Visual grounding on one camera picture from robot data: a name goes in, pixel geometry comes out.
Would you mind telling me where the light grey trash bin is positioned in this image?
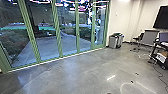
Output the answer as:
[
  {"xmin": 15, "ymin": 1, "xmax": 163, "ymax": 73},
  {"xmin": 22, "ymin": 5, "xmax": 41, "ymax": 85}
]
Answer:
[{"xmin": 108, "ymin": 34, "xmax": 120, "ymax": 50}]

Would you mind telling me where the laptop with blue screen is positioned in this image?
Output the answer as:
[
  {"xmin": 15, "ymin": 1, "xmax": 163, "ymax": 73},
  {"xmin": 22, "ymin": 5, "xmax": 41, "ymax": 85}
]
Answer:
[{"xmin": 158, "ymin": 32, "xmax": 168, "ymax": 43}]

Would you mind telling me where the green framed glass wall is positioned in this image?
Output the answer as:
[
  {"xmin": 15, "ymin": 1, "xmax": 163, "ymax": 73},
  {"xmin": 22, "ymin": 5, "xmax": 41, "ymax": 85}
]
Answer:
[{"xmin": 0, "ymin": 0, "xmax": 96, "ymax": 74}]

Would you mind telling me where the black wheeled cart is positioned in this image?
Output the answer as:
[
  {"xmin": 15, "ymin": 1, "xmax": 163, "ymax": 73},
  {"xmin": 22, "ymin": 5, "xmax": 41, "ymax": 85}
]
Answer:
[{"xmin": 148, "ymin": 32, "xmax": 168, "ymax": 70}]

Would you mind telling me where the grey desk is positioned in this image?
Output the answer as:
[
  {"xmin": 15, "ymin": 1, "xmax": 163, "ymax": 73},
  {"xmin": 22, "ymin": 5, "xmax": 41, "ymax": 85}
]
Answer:
[{"xmin": 141, "ymin": 29, "xmax": 161, "ymax": 47}]

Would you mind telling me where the black wall screen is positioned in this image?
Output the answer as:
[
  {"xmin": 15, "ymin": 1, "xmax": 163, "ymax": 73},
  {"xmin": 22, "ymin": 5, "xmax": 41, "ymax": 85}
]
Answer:
[{"xmin": 152, "ymin": 5, "xmax": 168, "ymax": 30}]

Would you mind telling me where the dark lidded trash bin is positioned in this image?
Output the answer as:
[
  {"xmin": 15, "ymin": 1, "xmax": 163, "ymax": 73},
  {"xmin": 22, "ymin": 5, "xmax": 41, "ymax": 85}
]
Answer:
[{"xmin": 114, "ymin": 32, "xmax": 125, "ymax": 48}]

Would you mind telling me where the green framed glass door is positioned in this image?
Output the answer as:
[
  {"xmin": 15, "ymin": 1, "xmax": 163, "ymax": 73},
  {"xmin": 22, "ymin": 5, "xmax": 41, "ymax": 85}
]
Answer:
[{"xmin": 90, "ymin": 0, "xmax": 111, "ymax": 51}]

